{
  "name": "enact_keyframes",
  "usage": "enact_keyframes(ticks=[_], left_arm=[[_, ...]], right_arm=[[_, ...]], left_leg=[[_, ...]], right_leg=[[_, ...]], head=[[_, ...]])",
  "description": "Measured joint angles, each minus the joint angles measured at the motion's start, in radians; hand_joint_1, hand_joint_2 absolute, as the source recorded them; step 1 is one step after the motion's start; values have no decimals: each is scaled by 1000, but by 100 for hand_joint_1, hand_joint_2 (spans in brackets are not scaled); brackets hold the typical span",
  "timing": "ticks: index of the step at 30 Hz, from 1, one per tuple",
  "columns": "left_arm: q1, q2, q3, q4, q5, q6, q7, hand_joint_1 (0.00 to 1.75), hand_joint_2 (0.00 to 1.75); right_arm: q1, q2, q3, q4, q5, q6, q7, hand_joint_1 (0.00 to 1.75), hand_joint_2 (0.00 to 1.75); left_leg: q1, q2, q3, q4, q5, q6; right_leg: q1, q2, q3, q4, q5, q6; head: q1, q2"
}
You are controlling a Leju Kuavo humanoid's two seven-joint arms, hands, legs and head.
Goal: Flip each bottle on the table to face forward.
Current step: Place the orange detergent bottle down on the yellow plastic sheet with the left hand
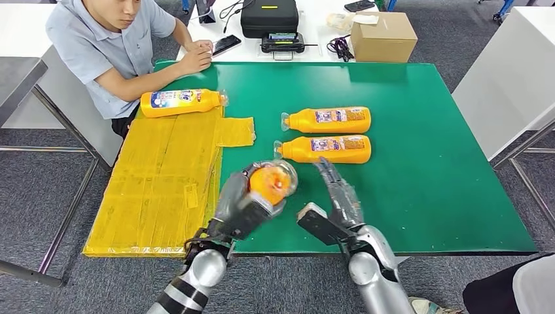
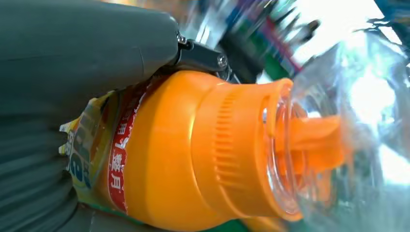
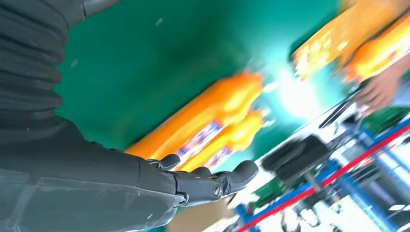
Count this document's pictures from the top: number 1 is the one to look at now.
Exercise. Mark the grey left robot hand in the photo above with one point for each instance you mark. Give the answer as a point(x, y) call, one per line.
point(232, 195)

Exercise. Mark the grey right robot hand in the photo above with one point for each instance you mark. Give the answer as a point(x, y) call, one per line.
point(344, 203)

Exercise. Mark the orange detergent bottle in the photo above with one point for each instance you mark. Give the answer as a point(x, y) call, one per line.
point(329, 122)
point(182, 104)
point(269, 184)
point(325, 151)

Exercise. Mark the yellow taped cardboard sheet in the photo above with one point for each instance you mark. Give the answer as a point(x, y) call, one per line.
point(151, 186)

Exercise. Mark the green topped table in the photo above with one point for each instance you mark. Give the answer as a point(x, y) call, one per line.
point(433, 173)

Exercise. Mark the black smartphone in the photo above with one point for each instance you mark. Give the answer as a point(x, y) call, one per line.
point(226, 45)
point(359, 6)

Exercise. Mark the black remote controller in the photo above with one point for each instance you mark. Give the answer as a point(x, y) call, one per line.
point(282, 43)

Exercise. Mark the brown cardboard box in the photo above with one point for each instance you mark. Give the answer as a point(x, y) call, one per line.
point(384, 41)

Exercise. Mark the person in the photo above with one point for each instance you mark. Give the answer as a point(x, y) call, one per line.
point(91, 52)
point(494, 290)

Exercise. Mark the black carrying case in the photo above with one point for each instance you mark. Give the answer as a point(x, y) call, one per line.
point(269, 19)

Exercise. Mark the clear plastic bag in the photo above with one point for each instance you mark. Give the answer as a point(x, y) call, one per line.
point(338, 22)

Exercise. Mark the black tablet on stand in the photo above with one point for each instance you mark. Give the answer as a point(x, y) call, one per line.
point(206, 12)

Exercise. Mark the white paper sheet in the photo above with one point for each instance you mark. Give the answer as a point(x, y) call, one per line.
point(365, 19)

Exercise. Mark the white table with metal legs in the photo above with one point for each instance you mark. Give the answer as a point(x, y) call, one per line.
point(507, 82)

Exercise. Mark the grey table with metal legs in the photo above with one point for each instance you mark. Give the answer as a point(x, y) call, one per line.
point(17, 80)

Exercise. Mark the white panel table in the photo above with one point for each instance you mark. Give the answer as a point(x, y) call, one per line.
point(21, 30)

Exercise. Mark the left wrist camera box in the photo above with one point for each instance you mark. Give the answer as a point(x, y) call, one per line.
point(249, 221)

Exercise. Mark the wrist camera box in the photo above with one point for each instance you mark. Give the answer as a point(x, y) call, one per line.
point(249, 221)
point(316, 223)

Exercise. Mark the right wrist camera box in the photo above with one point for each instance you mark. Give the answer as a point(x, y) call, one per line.
point(316, 223)

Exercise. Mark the blue metal cart frame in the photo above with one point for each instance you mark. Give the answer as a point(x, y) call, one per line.
point(391, 4)

